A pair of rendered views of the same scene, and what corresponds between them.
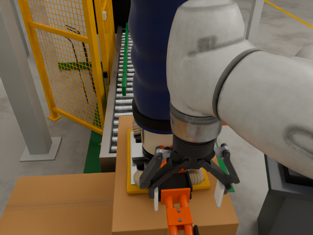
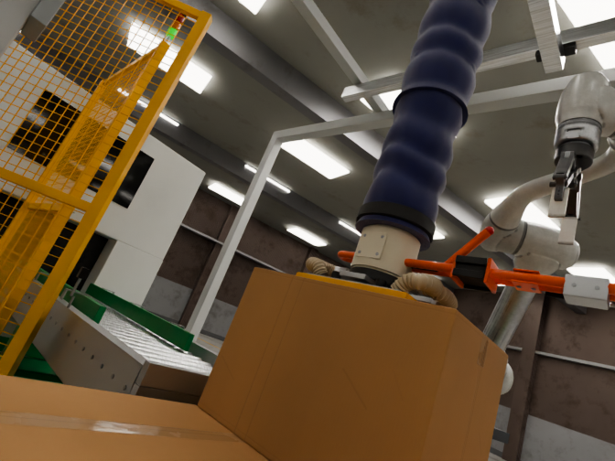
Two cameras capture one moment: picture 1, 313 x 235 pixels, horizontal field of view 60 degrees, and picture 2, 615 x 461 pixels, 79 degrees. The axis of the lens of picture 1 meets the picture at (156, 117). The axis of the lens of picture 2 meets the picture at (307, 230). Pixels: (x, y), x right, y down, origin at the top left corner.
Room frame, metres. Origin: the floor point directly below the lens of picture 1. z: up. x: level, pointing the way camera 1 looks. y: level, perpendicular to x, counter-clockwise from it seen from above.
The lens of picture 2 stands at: (0.14, 0.80, 0.79)
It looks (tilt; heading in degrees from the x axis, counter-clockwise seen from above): 16 degrees up; 320
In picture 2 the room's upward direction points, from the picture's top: 21 degrees clockwise
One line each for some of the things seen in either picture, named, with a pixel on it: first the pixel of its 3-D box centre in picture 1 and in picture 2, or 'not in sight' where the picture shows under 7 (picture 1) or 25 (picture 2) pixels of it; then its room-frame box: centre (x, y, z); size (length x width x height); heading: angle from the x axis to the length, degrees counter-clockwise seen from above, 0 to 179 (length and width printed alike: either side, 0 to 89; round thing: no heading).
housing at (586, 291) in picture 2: not in sight; (587, 292); (0.31, -0.07, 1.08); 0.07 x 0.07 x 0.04; 5
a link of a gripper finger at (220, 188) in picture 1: (219, 192); (567, 230); (0.37, -0.13, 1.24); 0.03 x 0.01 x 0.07; 4
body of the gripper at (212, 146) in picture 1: (192, 148); (572, 166); (0.37, -0.07, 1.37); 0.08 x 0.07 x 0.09; 94
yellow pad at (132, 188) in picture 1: (139, 154); (355, 284); (0.76, 0.07, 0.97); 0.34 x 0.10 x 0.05; 5
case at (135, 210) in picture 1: (165, 190); (350, 380); (0.77, -0.04, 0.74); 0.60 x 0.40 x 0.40; 4
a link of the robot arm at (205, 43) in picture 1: (209, 58); (588, 105); (0.36, -0.07, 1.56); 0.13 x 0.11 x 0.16; 36
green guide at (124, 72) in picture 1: (122, 51); (45, 282); (2.65, 0.35, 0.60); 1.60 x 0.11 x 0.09; 4
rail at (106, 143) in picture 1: (115, 76); (37, 309); (2.29, 0.39, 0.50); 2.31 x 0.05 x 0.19; 4
